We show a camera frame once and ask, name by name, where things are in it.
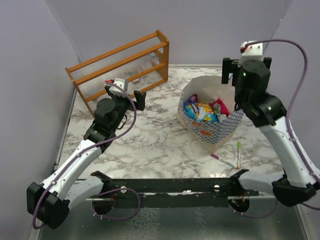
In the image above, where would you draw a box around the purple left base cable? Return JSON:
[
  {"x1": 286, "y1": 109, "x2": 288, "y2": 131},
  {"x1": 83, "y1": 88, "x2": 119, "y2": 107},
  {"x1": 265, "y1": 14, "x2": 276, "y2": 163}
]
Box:
[{"x1": 91, "y1": 187, "x2": 142, "y2": 221}]

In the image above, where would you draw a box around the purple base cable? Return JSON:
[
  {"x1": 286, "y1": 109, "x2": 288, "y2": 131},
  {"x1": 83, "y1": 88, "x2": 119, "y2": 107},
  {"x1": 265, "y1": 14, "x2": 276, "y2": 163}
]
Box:
[
  {"x1": 91, "y1": 187, "x2": 142, "y2": 221},
  {"x1": 228, "y1": 197, "x2": 280, "y2": 220}
]

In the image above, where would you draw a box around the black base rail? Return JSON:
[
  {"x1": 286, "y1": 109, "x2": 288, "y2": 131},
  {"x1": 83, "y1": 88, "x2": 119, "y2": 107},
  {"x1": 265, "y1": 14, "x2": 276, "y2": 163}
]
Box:
[{"x1": 91, "y1": 171, "x2": 259, "y2": 208}]

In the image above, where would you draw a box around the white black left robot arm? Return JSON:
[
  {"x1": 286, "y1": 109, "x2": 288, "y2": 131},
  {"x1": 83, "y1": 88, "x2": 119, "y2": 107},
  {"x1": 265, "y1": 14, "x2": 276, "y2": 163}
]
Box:
[{"x1": 26, "y1": 91, "x2": 146, "y2": 229}]

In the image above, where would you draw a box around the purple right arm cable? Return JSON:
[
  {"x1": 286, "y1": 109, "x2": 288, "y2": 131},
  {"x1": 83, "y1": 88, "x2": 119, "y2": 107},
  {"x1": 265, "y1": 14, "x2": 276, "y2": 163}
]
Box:
[{"x1": 246, "y1": 38, "x2": 320, "y2": 211}]

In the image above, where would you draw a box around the red pink snack bag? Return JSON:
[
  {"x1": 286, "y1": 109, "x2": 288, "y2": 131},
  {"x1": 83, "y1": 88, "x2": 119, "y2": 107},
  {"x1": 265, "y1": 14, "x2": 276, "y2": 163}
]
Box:
[{"x1": 209, "y1": 98, "x2": 230, "y2": 118}]

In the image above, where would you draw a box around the blue gummy snack bag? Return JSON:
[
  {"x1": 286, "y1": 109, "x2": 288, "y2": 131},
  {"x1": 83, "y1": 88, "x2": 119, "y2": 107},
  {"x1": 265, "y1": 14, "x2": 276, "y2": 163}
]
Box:
[{"x1": 183, "y1": 103, "x2": 219, "y2": 123}]

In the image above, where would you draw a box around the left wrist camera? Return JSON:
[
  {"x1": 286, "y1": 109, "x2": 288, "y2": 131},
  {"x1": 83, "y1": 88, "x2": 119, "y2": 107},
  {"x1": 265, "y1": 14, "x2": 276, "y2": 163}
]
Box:
[{"x1": 105, "y1": 77, "x2": 128, "y2": 97}]

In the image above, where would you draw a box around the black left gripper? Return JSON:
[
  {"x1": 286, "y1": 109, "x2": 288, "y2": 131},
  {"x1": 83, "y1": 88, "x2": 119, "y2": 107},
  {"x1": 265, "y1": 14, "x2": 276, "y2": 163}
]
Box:
[{"x1": 106, "y1": 87, "x2": 146, "y2": 131}]

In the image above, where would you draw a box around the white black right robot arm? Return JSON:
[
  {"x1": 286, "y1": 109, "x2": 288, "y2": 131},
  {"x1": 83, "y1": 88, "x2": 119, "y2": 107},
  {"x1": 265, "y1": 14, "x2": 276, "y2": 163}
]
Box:
[{"x1": 221, "y1": 57, "x2": 320, "y2": 207}]

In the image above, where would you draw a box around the purple snack bag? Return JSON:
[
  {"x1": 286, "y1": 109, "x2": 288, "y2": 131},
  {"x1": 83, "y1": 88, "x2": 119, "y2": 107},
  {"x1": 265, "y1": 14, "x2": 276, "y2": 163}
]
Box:
[{"x1": 186, "y1": 94, "x2": 199, "y2": 105}]

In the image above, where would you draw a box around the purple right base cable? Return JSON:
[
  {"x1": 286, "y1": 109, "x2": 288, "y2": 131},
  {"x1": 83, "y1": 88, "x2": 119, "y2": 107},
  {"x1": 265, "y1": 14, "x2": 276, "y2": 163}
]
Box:
[{"x1": 228, "y1": 197, "x2": 280, "y2": 220}]

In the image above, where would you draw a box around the orange wooden rack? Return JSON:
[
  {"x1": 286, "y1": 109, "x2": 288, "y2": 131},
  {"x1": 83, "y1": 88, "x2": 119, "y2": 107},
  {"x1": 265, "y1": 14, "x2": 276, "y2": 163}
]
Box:
[{"x1": 65, "y1": 30, "x2": 170, "y2": 112}]

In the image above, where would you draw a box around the green marker pen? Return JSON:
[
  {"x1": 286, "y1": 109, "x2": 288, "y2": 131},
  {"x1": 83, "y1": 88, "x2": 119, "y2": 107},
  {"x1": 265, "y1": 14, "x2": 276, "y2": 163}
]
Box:
[{"x1": 236, "y1": 141, "x2": 242, "y2": 169}]

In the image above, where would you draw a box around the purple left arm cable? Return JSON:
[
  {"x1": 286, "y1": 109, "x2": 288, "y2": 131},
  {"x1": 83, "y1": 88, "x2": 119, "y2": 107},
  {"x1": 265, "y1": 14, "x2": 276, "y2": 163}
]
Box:
[{"x1": 32, "y1": 83, "x2": 137, "y2": 230}]

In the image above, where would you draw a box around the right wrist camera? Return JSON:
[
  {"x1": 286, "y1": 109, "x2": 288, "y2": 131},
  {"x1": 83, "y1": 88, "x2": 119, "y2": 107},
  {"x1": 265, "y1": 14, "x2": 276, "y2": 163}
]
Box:
[{"x1": 237, "y1": 40, "x2": 263, "y2": 67}]

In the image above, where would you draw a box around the purple marker pen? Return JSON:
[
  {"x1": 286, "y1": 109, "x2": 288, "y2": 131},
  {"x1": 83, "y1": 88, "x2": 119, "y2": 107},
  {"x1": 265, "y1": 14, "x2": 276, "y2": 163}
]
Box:
[{"x1": 210, "y1": 153, "x2": 237, "y2": 169}]

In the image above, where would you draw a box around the blue checkered paper bag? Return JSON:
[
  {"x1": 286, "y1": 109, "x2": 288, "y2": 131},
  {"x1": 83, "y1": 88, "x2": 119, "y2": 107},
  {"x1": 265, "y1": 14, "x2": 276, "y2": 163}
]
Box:
[{"x1": 176, "y1": 75, "x2": 244, "y2": 153}]

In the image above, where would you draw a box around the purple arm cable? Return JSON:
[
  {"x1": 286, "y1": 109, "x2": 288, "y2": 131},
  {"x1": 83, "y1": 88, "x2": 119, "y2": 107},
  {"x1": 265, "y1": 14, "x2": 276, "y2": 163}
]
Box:
[
  {"x1": 246, "y1": 38, "x2": 320, "y2": 211},
  {"x1": 32, "y1": 83, "x2": 137, "y2": 230}
]

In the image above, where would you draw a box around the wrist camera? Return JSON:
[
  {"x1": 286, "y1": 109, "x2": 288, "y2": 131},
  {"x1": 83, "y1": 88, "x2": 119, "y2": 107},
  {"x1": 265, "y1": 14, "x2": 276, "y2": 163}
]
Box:
[
  {"x1": 237, "y1": 40, "x2": 263, "y2": 67},
  {"x1": 105, "y1": 77, "x2": 128, "y2": 97}
]

